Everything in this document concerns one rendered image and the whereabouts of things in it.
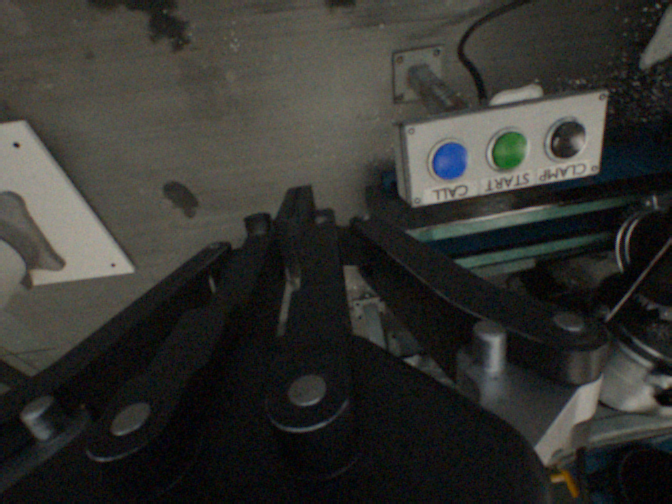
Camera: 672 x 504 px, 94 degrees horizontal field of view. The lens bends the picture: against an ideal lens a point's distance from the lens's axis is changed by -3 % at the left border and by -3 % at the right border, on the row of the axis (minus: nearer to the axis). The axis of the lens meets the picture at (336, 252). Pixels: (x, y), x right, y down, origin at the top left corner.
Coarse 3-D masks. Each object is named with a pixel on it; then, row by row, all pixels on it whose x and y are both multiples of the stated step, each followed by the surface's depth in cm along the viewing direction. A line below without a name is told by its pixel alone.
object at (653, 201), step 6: (642, 198) 50; (648, 198) 49; (654, 198) 48; (660, 198) 48; (666, 198) 48; (642, 204) 50; (648, 204) 49; (654, 204) 48; (660, 204) 48; (666, 204) 48; (612, 252) 58; (612, 258) 58; (660, 312) 50; (666, 312) 49; (666, 318) 49
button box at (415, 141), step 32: (544, 96) 29; (576, 96) 26; (416, 128) 26; (448, 128) 26; (480, 128) 26; (512, 128) 26; (544, 128) 27; (416, 160) 27; (480, 160) 27; (544, 160) 28; (576, 160) 28; (416, 192) 28; (448, 192) 28; (480, 192) 28
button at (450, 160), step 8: (448, 144) 26; (456, 144) 26; (440, 152) 26; (448, 152) 26; (456, 152) 26; (464, 152) 26; (432, 160) 27; (440, 160) 26; (448, 160) 26; (456, 160) 26; (464, 160) 27; (432, 168) 27; (440, 168) 27; (448, 168) 27; (456, 168) 27; (464, 168) 27; (440, 176) 27; (448, 176) 27; (456, 176) 27
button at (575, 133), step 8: (560, 128) 26; (568, 128) 26; (576, 128) 26; (584, 128) 26; (552, 136) 26; (560, 136) 26; (568, 136) 26; (576, 136) 26; (584, 136) 26; (552, 144) 27; (560, 144) 26; (568, 144) 26; (576, 144) 26; (584, 144) 26; (552, 152) 27; (560, 152) 27; (568, 152) 27; (576, 152) 27
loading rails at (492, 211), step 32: (608, 160) 56; (640, 160) 55; (384, 192) 58; (512, 192) 53; (544, 192) 52; (576, 192) 52; (608, 192) 51; (640, 192) 51; (416, 224) 51; (448, 224) 50; (480, 224) 53; (512, 224) 54; (544, 224) 62; (576, 224) 61; (608, 224) 59; (448, 256) 60; (480, 256) 59; (512, 256) 60; (544, 256) 60
